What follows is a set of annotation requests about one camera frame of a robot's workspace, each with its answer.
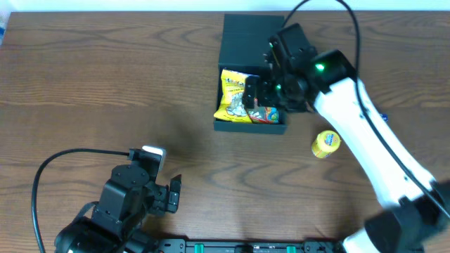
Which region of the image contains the yellow round jar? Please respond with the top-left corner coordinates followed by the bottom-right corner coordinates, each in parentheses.
top-left (311, 130), bottom-right (341, 159)

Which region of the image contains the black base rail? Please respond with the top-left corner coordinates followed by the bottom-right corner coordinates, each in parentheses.
top-left (155, 239), bottom-right (345, 253)

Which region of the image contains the black open gift box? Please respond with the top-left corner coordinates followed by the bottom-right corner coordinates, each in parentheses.
top-left (213, 14), bottom-right (288, 135)

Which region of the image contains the yellow sunflower seed bag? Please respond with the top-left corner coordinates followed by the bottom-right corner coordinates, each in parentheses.
top-left (214, 69), bottom-right (252, 124)

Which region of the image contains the colourful Haribo gummy bag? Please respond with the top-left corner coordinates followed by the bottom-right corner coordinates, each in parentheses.
top-left (246, 99), bottom-right (280, 124)

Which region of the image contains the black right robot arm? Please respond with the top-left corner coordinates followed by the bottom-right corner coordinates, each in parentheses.
top-left (245, 49), bottom-right (449, 252)

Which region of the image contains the small blue box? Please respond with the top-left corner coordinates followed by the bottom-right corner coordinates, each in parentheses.
top-left (380, 114), bottom-right (388, 122)

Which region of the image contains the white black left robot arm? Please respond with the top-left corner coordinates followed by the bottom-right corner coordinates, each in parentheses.
top-left (54, 165), bottom-right (181, 253)

